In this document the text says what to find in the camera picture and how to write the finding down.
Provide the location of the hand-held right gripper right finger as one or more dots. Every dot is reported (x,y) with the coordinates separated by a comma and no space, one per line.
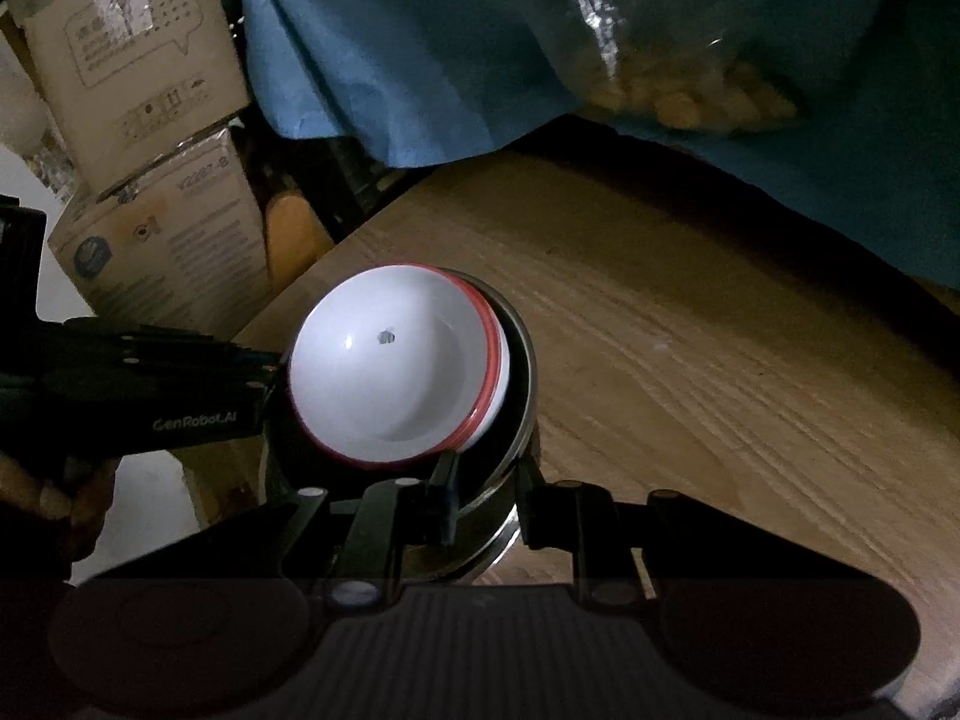
(529,510)

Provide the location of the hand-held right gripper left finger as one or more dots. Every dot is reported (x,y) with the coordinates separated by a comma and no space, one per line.
(444,502)

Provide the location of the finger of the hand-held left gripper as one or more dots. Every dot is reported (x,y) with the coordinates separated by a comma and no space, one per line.
(259,371)

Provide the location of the steel bowl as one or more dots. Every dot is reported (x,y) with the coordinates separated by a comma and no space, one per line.
(521,420)

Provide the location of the white bowl with dark speck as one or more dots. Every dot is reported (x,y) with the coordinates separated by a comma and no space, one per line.
(390,382)

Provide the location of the person's left hand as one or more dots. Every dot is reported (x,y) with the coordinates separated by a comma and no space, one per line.
(82,502)

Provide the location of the wooden chair back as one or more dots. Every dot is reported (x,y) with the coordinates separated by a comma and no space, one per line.
(292,240)

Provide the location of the printed cardboard box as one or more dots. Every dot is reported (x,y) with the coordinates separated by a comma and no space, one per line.
(172,255)

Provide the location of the brown cardboard box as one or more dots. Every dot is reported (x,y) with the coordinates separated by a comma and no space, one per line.
(135,90)

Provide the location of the plain blue cloth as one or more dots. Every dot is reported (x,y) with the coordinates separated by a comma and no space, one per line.
(375,52)

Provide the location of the clear bag of snacks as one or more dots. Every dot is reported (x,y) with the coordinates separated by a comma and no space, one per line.
(675,90)

